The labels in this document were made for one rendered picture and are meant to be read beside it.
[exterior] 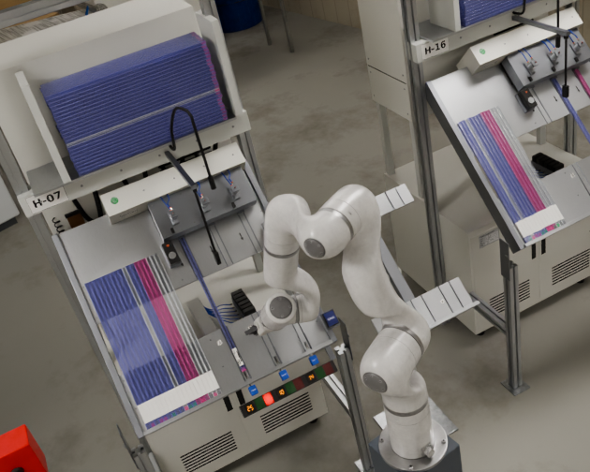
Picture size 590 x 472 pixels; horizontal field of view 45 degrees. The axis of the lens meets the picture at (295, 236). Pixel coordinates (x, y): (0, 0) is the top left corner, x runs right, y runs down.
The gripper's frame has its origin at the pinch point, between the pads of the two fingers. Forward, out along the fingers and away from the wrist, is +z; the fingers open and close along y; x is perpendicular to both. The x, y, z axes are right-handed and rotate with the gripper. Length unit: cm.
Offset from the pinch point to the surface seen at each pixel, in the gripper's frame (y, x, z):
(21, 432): -81, 6, 22
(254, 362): -7.4, -8.0, 14.2
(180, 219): -8.8, 44.5, 10.0
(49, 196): -43, 66, 2
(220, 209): 4.7, 42.2, 10.0
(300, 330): 11.0, -5.3, 14.5
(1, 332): -105, 78, 203
